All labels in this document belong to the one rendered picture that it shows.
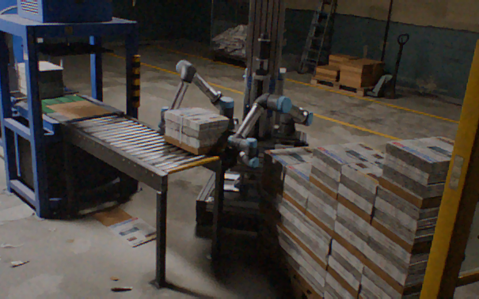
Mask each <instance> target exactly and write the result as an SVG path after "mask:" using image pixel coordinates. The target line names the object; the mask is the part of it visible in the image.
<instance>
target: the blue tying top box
mask: <svg viewBox="0 0 479 299"><path fill-rule="evenodd" d="M108 1H109V0H17V8H18V16H19V17H24V18H28V19H32V20H35V21H41V22H69V21H112V2H109V3H108Z"/></svg>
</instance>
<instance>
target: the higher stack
mask: <svg viewBox="0 0 479 299"><path fill-rule="evenodd" d="M453 147H454V141H452V140H450V139H447V138H424V139H419V140H418V139H416V138H414V140H404V141H395V142H387V143H386V150H385V154H386V155H385V156H384V162H383V163H384V164H383V169H382V175H381V177H382V178H384V179H386V180H388V181H389V182H392V183H393V184H394V185H396V186H398V187H399V188H401V189H403V190H405V191H407V192H409V193H411V194H413V195H415V196H416V197H418V198H420V199H431V198H436V197H442V196H443V193H444V188H445V185H446V180H447V173H448V170H449V165H450V159H451V155H452V150H453ZM377 195H378V196H376V204H375V206H376V211H375V216H374V217H373V219H374V220H376V221H378V222H379V223H380V224H382V225H384V226H385V227H386V228H387V229H389V230H390V232H393V233H395V234H396V235H397V236H399V237H400V238H401V239H403V240H405V241H406V242H408V243H410V244H411V245H416V244H422V243H427V242H431V241H433V237H434V233H435V226H436V222H437V218H438V214H439V208H440V206H431V207H427V208H421V209H420V208H419V207H417V206H415V205H413V204H411V203H410V202H408V201H405V199H403V198H402V197H401V196H399V195H396V194H395V193H393V192H392V191H389V190H387V189H385V188H384V187H382V186H381V187H378V194H377ZM369 236H370V238H369V244H368V247H367V252H366V258H367V259H368V260H370V261H371V263H373V264H374V265H375V266H376V267H378V268H379V269H380V270H382V271H383V272H384V273H386V274H387V275H388V276H390V277H391V278H392V279H393V281H395V282H396V283H397V284H398V285H400V286H401V287H402V288H403V289H404V288H406V287H409V286H414V285H418V284H421V283H423V282H424V275H425V271H426V267H428V260H429V256H430V252H431V250H427V251H422V252H416V253H413V254H411V253H409V252H407V251H406V250H404V249H403V248H402V247H401V246H400V245H399V244H397V243H395V242H394V241H393V240H391V239H389V238H388V237H386V236H385V235H383V234H382V233H380V232H379V230H377V229H376V228H374V227H373V226H372V227H371V229H370V235H369ZM361 284H362V288H361V291H360V293H359V295H360V296H361V297H362V298H364V299H420V293H421V290H419V291H416V292H413V293H407V294H404V295H401V294H400V293H398V292H397V291H396V290H395V289H393V288H392V287H391V286H389V285H388V284H387V283H386V282H384V281H383V280H382V278H380V277H379V276H378V275H377V274H375V273H374V272H373V271H371V270H370V269H369V268H368V267H366V266H364V272H363V277H362V282H361Z"/></svg>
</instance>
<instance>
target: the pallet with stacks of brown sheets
mask: <svg viewBox="0 0 479 299"><path fill-rule="evenodd" d="M384 66H385V63H384V62H379V61H374V60H369V59H365V58H364V59H360V58H359V57H355V56H351V55H342V54H336V55H330V56H329V65H325V66H317V70H316V75H315V77H312V79H310V84H313V85H319V86H322V87H326V88H330V89H335V90H339V92H343V93H349V94H352V95H356V96H360V97H365V96H366V91H373V89H374V88H375V86H376V85H377V84H378V82H379V81H380V79H381V78H382V76H383V71H384ZM320 81H321V82H323V81H327V82H331V83H333V87H332V86H328V85H322V84H319V82H320ZM343 85H345V86H348V87H352V88H356V93H353V92H349V90H345V89H342V88H341V86H343Z"/></svg>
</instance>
